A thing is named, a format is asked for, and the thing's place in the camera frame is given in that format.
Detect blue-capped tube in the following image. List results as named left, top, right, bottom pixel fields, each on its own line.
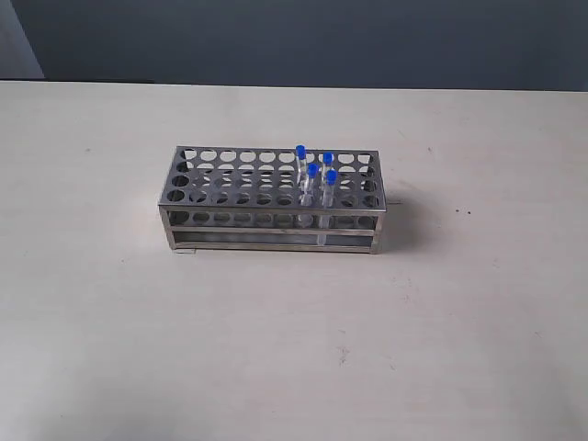
left=319, top=169, right=337, bottom=230
left=295, top=144, right=308, bottom=191
left=298, top=164, right=319, bottom=228
left=322, top=152, right=334, bottom=185

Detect stainless steel test tube rack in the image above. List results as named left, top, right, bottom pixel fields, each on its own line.
left=158, top=146, right=387, bottom=254

